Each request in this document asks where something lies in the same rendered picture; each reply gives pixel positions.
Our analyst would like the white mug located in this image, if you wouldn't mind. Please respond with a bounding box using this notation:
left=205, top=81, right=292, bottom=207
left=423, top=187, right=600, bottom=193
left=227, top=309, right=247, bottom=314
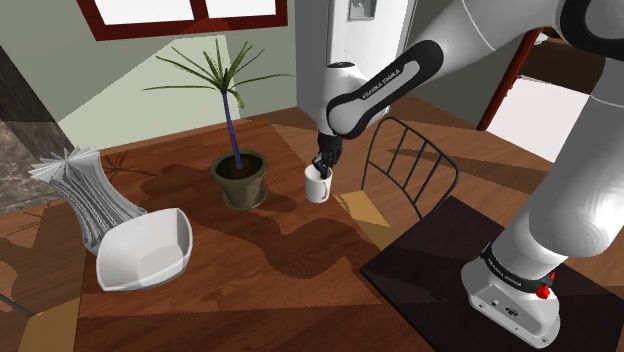
left=303, top=164, right=334, bottom=204

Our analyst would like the potted green plant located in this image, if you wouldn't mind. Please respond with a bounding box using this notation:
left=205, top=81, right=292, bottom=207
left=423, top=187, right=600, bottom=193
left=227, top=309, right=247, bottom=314
left=141, top=37, right=297, bottom=211

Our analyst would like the white refrigerator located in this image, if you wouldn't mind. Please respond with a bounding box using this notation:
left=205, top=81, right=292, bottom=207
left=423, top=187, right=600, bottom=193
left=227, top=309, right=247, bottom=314
left=294, top=0, right=418, bottom=132

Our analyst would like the red framed window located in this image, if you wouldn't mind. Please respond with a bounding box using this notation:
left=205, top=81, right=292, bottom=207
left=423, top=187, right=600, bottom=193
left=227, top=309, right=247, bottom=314
left=76, top=0, right=289, bottom=42

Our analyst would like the red framed doorway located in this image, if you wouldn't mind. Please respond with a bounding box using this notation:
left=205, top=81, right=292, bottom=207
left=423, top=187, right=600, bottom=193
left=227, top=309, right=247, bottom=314
left=476, top=27, right=607, bottom=164

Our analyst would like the white square bowl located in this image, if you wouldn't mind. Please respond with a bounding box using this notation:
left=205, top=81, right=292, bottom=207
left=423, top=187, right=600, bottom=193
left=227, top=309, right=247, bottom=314
left=95, top=207, right=194, bottom=293

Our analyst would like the white ribbed vase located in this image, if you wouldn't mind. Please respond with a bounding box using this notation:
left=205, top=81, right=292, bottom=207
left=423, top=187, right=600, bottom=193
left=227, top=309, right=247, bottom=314
left=28, top=145, right=148, bottom=257

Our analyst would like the black wire chair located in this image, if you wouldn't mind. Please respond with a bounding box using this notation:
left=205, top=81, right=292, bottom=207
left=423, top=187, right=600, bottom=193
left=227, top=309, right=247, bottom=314
left=360, top=116, right=461, bottom=220

